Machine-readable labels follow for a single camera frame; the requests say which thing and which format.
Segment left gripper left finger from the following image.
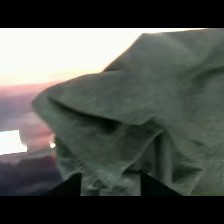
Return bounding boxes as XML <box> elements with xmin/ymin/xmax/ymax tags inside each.
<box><xmin>49</xmin><ymin>172</ymin><xmax>83</xmax><ymax>197</ymax></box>

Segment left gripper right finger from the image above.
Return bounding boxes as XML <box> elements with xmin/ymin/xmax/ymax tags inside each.
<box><xmin>139</xmin><ymin>171</ymin><xmax>183</xmax><ymax>197</ymax></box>

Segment grey T-shirt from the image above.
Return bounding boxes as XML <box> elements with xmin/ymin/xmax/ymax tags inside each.
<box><xmin>31</xmin><ymin>28</ymin><xmax>224</xmax><ymax>197</ymax></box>

